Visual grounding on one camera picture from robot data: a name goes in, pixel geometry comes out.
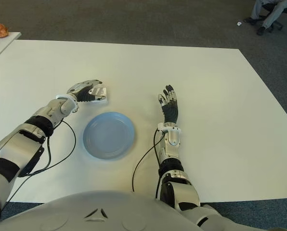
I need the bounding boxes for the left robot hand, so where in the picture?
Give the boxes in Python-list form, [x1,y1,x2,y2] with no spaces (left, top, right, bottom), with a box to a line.
[66,78,108,104]

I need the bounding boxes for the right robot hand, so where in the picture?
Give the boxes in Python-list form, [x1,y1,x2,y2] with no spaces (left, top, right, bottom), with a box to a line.
[157,84,180,125]

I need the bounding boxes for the white wall charger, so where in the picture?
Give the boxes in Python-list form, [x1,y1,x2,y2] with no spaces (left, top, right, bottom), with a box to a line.
[82,83,110,106]

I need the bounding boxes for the blue round plate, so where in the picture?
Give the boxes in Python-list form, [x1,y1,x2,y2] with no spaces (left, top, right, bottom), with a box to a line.
[82,111,136,160]

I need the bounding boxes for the white side table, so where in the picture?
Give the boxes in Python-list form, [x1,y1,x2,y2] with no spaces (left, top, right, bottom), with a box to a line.
[0,32,22,65]

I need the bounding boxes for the grey robot torso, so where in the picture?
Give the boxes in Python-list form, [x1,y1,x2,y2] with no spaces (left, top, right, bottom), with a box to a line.
[0,189,287,231]

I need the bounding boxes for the black office chair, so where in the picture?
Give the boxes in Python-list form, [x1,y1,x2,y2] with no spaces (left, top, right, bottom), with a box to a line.
[259,0,287,31]

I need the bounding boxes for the seated person legs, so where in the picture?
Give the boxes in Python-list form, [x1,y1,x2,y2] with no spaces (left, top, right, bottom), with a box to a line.
[244,0,287,36]

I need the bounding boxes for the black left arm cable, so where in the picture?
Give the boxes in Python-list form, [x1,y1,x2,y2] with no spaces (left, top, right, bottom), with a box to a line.
[7,119,77,203]

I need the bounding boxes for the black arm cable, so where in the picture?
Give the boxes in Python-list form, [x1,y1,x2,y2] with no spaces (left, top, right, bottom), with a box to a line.
[7,119,77,203]
[131,127,168,199]

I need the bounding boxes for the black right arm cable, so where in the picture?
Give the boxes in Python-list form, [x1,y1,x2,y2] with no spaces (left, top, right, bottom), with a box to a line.
[131,127,168,199]

